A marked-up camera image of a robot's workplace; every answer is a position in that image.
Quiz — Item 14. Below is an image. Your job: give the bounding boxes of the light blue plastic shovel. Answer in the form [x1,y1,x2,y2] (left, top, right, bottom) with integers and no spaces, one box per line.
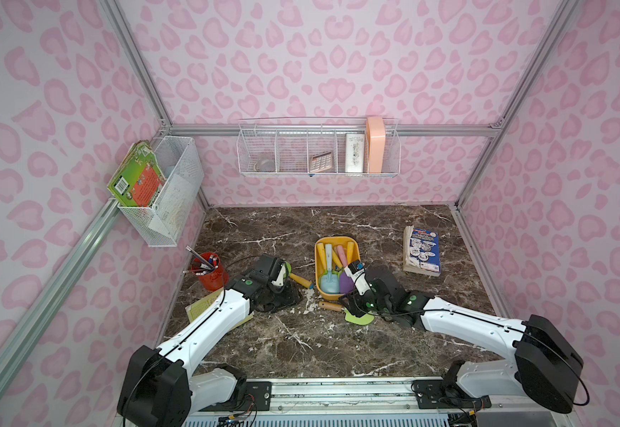
[320,244,339,295]

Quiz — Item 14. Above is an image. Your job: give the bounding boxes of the red pen holder cup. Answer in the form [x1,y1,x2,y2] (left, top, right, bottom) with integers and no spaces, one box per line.
[185,246,229,292]

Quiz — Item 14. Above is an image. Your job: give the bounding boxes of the white papers in basket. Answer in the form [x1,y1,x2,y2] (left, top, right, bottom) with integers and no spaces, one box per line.
[148,174,199,247]

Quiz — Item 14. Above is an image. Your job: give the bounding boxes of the light green shovel wooden handle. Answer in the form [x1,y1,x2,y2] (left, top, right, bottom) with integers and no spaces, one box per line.
[346,240,354,263]

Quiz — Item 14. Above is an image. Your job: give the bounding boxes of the white wire wall shelf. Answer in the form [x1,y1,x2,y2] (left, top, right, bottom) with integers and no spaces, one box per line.
[236,117,402,178]

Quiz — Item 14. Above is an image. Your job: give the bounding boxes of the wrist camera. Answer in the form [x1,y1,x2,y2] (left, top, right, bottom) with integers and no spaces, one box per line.
[345,260,370,295]
[271,262,290,292]

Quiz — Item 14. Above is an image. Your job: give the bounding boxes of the green red book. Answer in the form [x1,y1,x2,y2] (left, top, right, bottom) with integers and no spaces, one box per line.
[107,141,167,207]

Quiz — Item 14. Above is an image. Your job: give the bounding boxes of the white box on shelf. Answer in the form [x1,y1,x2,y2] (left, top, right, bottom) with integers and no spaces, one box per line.
[345,133,366,174]

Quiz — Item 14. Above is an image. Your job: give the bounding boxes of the round clear object on shelf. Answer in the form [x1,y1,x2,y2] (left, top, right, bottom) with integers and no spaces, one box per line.
[254,154,276,174]

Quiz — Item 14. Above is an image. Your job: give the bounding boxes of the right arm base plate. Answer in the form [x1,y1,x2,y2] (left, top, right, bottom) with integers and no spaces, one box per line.
[410,379,492,412]

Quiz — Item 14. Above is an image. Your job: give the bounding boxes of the purple shovel pink handle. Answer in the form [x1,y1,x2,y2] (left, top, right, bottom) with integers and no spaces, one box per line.
[336,246,354,294]

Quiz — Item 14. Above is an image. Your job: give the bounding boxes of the small pink calculator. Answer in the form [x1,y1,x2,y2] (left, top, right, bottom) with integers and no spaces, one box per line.
[309,151,335,174]

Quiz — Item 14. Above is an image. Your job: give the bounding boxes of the yellow green booklet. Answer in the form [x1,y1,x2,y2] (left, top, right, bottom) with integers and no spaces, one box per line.
[186,289,253,333]

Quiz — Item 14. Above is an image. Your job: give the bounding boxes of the pink box on shelf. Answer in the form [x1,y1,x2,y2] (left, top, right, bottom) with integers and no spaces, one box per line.
[365,116,386,174]

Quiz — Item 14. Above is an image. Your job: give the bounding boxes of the white mesh wall basket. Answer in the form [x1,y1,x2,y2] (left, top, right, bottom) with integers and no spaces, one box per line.
[107,135,204,247]

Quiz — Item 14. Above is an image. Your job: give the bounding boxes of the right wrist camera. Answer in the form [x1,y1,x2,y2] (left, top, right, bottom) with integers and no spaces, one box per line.
[345,260,370,295]

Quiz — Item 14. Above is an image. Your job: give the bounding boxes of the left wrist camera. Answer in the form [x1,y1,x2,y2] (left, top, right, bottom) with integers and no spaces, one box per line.
[271,262,290,292]

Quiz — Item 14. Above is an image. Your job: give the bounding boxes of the blue white book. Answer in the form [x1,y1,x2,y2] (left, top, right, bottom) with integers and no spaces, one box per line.
[402,226,441,277]

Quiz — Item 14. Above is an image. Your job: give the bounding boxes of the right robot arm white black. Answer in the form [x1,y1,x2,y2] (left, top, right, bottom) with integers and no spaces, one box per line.
[341,261,584,414]

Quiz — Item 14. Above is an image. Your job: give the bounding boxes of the yellow plastic storage box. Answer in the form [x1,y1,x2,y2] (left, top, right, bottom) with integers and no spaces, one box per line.
[313,237,361,302]

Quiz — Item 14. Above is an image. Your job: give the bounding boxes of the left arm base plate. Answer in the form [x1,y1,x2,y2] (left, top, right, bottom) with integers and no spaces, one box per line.
[200,381,272,413]

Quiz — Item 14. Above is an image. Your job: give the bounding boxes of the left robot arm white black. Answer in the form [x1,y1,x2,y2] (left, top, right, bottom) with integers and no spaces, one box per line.
[117,254,301,426]

